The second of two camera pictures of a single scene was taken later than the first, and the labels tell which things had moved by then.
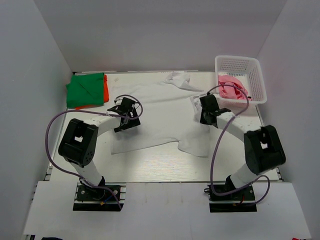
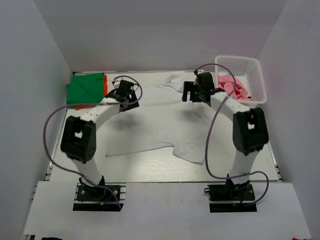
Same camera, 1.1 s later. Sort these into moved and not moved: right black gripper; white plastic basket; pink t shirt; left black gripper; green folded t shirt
Moved: left black gripper; right black gripper
Not moved: green folded t shirt; white plastic basket; pink t shirt
